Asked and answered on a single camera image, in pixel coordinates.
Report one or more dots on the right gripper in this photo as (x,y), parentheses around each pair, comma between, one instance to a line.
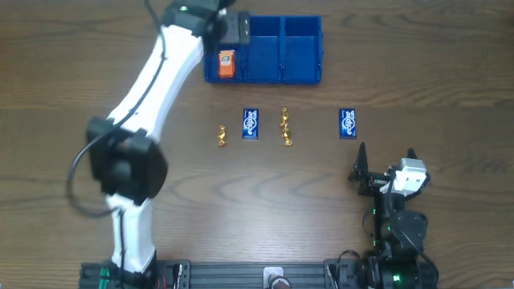
(373,184)

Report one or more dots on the blue candy pack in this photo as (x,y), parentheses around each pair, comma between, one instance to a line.
(347,123)
(250,124)

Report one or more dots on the orange candy box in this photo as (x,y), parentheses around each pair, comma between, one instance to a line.
(227,70)

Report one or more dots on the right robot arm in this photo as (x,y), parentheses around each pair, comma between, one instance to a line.
(401,233)

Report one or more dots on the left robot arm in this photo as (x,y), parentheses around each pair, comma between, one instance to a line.
(160,80)

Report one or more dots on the gold wrapped candy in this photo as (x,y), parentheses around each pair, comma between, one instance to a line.
(221,136)
(287,137)
(284,117)

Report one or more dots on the blue tray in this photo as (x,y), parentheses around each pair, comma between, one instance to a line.
(297,60)

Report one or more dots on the mounting rail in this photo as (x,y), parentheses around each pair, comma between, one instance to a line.
(233,275)

